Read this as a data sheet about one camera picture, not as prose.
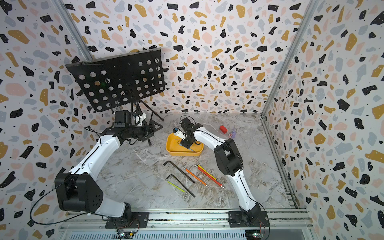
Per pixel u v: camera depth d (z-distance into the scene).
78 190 0.42
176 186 0.85
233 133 1.04
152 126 0.74
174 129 0.90
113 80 0.72
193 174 0.90
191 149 1.00
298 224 0.75
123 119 0.65
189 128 0.77
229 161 0.58
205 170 0.90
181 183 0.86
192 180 0.87
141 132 0.73
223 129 1.11
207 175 0.90
